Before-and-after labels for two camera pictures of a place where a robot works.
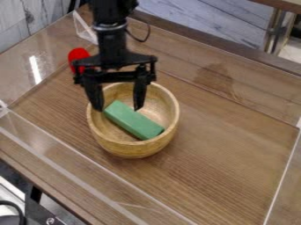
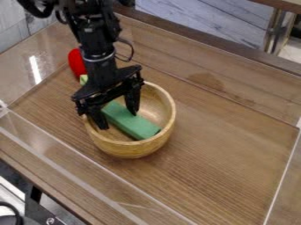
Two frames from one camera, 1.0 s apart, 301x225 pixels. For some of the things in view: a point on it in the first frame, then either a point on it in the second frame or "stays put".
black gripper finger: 92,86 → 97,116
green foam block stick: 132,120 stays put
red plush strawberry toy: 76,54 stays put
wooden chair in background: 281,25 stays put
